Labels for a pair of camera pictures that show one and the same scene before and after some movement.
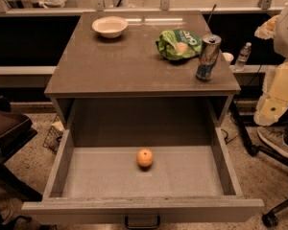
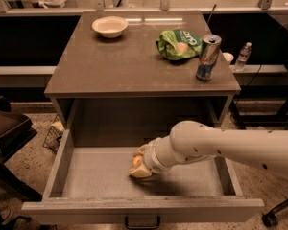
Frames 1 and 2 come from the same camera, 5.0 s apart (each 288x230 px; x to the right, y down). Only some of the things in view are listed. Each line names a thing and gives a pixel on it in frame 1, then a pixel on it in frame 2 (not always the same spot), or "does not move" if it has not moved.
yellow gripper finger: x=270 y=109 to x=140 y=172
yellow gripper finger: x=267 y=31 to x=141 y=149
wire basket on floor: x=55 y=134 does not move
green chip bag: x=179 y=44 does not move
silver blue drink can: x=207 y=57 does not move
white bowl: x=109 y=27 does not move
